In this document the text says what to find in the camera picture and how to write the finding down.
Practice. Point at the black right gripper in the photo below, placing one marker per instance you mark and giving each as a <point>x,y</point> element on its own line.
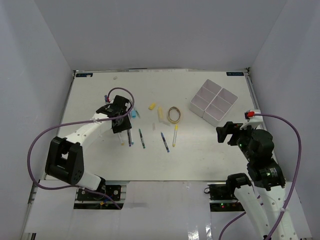
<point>230,128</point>

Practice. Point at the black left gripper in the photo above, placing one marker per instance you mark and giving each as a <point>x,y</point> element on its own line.
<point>126,125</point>

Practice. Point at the green pen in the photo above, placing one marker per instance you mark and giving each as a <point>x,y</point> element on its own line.
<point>141,138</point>

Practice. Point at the blue pen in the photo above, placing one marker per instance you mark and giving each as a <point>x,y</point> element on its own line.
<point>165,142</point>

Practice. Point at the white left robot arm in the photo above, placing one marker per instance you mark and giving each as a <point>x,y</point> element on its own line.
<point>65,160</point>

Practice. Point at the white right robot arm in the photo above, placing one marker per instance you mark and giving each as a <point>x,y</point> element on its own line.
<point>261,191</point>

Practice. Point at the light blue marker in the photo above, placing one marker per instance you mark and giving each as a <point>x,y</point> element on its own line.
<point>133,113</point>

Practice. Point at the orange tipped white pen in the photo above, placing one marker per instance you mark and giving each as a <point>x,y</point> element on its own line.
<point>121,139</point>

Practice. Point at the white divided organizer box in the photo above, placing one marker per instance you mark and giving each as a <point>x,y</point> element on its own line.
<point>212,102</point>

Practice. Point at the teal tipped white pen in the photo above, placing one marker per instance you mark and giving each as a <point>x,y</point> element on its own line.
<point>130,140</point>

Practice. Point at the yellow tipped white pen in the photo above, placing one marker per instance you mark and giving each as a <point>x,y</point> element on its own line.
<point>175,135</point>

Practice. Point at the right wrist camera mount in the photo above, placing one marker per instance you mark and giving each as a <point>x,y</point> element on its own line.
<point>253,119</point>

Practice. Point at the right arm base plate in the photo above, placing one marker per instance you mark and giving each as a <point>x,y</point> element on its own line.
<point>220,199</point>

